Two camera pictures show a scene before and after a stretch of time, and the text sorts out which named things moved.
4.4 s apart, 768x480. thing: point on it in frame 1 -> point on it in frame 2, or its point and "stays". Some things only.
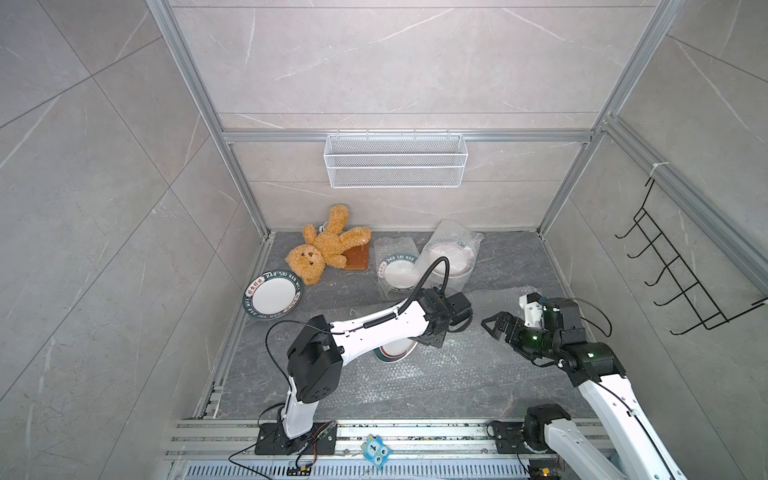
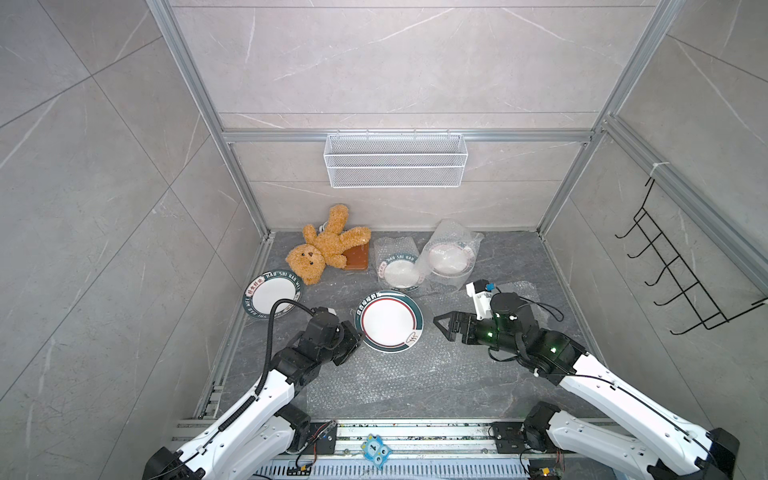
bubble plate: x=456 y=240 stays
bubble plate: x=395 y=263 stays
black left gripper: x=438 y=343 -> x=350 y=332
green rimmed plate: x=272 y=294 stays
